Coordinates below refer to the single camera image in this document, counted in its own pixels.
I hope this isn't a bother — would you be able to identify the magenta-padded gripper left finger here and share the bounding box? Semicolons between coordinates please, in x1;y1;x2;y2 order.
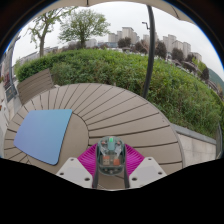
55;143;100;190

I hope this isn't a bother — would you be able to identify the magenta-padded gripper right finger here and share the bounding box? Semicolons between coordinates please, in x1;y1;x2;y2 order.
123;143;168;190

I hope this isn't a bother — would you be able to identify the transparent green computer mouse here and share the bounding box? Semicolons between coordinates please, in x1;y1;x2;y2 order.
95;135;127;177

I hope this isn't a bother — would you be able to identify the blue mouse pad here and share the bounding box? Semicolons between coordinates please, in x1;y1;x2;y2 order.
13;108;74;166

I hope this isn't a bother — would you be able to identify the green hedge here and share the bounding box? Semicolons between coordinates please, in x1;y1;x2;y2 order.
14;48;224;139

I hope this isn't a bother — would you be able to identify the beige patio umbrella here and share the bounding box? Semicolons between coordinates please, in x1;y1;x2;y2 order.
43;0;196;100

